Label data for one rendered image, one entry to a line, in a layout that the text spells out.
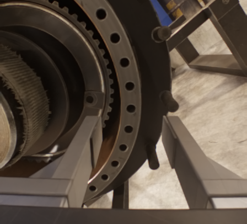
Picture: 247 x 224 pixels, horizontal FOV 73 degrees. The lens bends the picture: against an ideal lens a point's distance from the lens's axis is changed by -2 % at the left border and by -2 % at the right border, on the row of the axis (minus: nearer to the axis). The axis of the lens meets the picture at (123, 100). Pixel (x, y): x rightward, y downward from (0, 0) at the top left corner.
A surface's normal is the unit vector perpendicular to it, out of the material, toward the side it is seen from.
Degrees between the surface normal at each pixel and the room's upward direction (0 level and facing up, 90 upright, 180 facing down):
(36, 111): 129
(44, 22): 90
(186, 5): 90
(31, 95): 115
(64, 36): 90
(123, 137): 90
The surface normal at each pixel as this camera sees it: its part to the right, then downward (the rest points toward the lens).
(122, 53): -0.02, 0.30
